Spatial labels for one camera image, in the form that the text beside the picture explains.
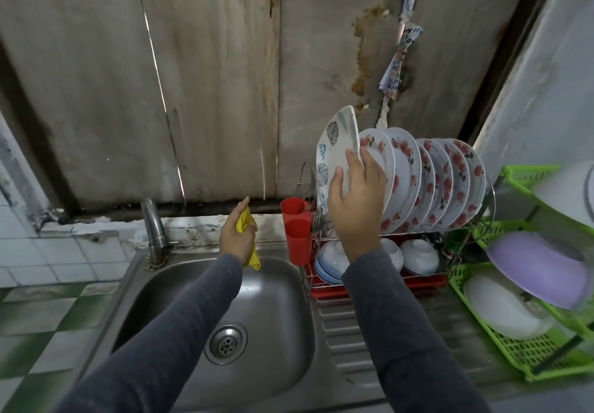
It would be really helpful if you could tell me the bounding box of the person's right hand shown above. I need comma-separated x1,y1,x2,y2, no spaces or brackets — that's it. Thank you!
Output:
327,146,386,263

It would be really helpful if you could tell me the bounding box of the person's left hand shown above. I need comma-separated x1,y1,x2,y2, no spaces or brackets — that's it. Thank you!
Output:
218,196,259,268

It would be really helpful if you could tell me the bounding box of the cream plastic bowl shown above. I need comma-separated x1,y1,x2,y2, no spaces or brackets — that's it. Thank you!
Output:
462,271,556,341

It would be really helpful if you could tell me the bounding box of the purple plastic bowl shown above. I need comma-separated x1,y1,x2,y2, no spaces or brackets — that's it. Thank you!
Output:
486,232,592,311

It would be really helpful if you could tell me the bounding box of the white plastic bowl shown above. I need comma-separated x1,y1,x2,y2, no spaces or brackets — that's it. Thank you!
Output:
532,159,594,228

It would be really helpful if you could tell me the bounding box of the person's right forearm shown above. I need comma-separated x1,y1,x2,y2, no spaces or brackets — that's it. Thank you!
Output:
342,245,491,413

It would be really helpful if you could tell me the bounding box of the metal faucet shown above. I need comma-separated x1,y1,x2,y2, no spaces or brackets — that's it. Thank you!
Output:
140,197,173,268

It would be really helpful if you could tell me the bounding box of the stainless steel sink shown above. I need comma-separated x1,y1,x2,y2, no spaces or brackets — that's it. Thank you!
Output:
74,241,521,413

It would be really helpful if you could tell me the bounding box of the white hanging cloth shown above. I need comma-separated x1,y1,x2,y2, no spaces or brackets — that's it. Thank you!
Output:
376,0,428,129

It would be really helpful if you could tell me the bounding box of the green plastic shelf rack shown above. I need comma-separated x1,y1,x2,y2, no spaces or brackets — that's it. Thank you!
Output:
447,164,594,383

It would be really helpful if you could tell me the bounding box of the metal wire dish rack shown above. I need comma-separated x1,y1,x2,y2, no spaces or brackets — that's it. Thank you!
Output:
297,125,497,300

